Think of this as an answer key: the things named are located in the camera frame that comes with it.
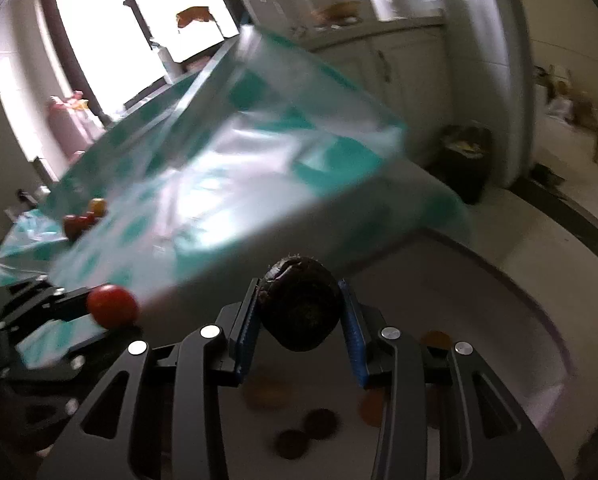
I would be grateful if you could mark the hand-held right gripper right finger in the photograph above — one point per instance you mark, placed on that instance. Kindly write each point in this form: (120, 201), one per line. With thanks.
(355, 340)

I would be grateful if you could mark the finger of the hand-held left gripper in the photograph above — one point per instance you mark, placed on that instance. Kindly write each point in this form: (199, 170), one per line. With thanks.
(79, 355)
(34, 305)

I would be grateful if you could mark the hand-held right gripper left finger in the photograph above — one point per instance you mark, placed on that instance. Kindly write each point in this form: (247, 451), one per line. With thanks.
(245, 332)

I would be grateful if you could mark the red cherry tomato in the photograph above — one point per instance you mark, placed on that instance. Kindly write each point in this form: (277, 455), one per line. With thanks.
(70, 226)
(113, 306)
(88, 220)

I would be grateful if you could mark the large dark mushroom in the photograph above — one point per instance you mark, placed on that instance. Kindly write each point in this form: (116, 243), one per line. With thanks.
(299, 305)

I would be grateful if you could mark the brown potato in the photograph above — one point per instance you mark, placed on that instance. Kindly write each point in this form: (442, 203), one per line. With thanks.
(266, 394)

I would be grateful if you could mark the large orange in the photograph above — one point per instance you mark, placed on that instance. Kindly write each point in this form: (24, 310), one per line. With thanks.
(371, 407)

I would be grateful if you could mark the small orange tangerine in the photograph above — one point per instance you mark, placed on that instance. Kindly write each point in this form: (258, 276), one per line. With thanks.
(436, 340)

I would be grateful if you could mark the small dark mushroom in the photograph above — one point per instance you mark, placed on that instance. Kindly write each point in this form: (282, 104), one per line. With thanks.
(321, 422)
(291, 444)

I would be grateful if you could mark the white plastic basin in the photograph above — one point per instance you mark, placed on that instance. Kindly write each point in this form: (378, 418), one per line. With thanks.
(479, 310)

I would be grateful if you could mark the teal white checkered tablecloth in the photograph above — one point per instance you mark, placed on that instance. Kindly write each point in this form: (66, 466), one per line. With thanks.
(229, 185)

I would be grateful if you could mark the pink thermos jug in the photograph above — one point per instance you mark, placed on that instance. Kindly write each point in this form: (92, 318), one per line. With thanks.
(64, 120)

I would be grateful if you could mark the black trash bin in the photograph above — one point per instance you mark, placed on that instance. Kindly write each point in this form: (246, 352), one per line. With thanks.
(466, 165)

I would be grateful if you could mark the black floor mat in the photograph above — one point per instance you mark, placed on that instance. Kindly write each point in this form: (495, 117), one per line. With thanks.
(574, 210)

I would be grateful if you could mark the white kitchen cabinet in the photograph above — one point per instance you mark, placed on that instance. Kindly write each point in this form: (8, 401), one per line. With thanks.
(404, 75)

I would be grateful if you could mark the white plastic bottle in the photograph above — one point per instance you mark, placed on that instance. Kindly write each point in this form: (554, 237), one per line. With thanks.
(168, 62)

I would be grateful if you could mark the kitchen window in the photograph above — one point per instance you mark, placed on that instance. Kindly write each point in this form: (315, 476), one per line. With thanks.
(129, 35)

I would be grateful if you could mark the woven basket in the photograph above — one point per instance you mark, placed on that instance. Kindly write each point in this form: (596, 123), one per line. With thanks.
(336, 11)

